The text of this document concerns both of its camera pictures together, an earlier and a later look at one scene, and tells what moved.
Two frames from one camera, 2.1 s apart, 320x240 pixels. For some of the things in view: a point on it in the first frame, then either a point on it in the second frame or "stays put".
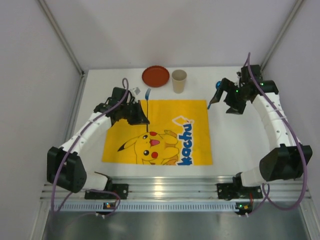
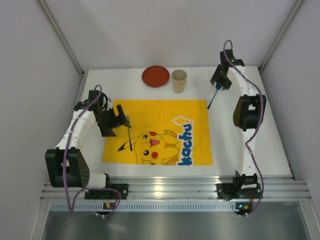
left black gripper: (135, 111) → (119, 115)
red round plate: (155, 76) stays put
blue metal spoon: (217, 85) stays put
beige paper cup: (179, 77) stays put
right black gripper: (230, 96) → (221, 81)
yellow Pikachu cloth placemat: (178, 134) stays put
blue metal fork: (147, 94) → (127, 119)
